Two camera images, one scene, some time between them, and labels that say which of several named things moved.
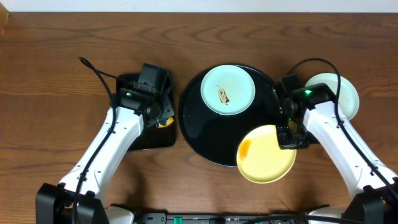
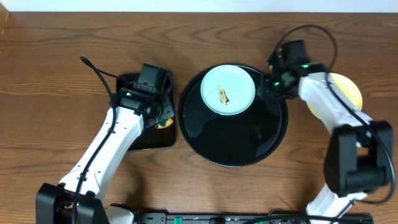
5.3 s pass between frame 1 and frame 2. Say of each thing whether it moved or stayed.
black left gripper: stayed
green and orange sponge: stayed
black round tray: stayed
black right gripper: moved
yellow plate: moved
